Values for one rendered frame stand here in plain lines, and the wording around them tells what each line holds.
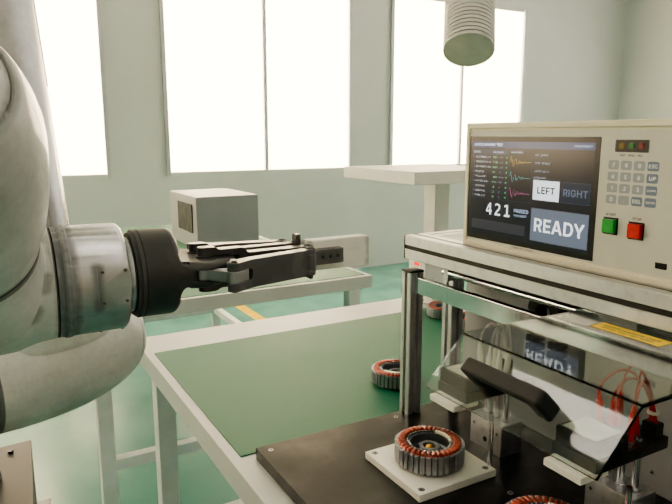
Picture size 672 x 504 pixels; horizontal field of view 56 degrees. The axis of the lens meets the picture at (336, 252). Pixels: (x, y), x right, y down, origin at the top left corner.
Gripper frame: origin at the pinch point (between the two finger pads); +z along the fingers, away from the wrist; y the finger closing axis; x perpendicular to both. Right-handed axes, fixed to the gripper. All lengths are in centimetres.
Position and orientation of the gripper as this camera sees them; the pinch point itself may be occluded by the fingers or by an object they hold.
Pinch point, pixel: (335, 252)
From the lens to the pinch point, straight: 63.1
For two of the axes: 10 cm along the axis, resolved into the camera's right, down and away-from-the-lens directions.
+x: -0.1, -9.8, -1.8
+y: 4.9, 1.5, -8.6
